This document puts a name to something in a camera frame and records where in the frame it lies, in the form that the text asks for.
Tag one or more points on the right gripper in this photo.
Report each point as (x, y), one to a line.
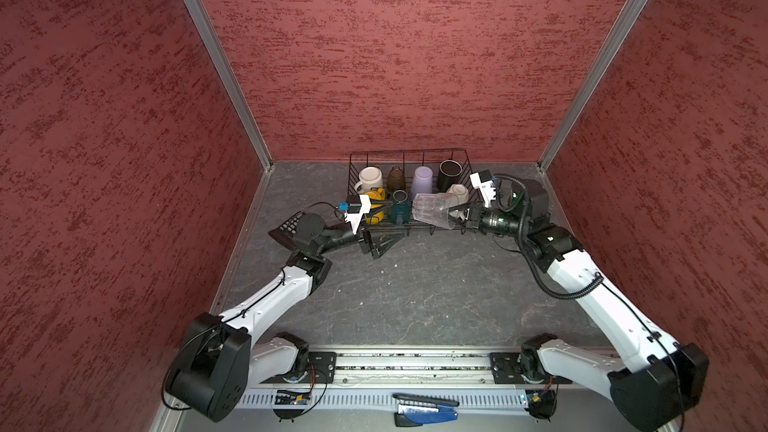
(473, 216)

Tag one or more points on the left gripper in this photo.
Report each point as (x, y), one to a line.
(368, 244)

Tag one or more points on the tall white faceted mug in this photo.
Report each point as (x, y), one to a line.
(460, 192)

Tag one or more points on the clear glass cup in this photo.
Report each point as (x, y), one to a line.
(435, 209)

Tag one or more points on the white cup teal outside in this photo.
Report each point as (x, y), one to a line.
(400, 211)

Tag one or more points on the yellow mug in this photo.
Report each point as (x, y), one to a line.
(377, 214)

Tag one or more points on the black mug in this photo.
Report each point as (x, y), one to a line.
(449, 172)

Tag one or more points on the lavender cup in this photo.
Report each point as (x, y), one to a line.
(422, 181)

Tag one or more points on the white mug red inside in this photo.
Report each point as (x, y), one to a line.
(369, 178)

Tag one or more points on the olive green glass cup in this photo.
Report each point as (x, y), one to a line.
(396, 180)

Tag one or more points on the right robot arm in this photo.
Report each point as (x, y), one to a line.
(653, 380)

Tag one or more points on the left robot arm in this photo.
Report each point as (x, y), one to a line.
(221, 356)

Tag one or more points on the black calculator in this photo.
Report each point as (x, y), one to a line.
(285, 232)

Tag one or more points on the blue black stapler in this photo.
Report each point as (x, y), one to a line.
(417, 411)

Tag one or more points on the left circuit board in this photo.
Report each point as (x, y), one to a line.
(293, 398)

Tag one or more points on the circuit board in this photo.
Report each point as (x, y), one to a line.
(293, 398)
(542, 405)

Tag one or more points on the right circuit board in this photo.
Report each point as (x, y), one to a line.
(542, 405)

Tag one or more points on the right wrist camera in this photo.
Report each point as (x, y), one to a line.
(483, 182)

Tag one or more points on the black wire dish rack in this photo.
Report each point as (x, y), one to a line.
(384, 184)

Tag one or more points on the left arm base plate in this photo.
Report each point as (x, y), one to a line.
(311, 365)

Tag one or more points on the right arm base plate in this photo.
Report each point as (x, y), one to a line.
(507, 370)

